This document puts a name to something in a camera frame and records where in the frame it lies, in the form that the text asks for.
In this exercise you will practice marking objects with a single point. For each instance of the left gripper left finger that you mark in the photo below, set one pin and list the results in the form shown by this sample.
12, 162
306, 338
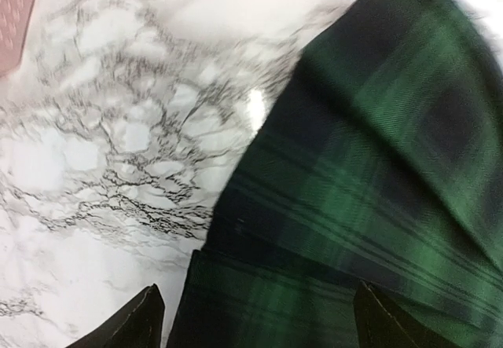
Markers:
138, 324

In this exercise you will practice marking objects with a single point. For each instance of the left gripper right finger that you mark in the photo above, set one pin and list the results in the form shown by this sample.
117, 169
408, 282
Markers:
382, 323

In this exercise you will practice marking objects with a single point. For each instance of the green plaid skirt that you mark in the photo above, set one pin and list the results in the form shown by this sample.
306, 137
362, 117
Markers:
381, 162

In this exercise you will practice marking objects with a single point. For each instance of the pink plastic basket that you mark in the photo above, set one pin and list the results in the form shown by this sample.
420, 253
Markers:
15, 18

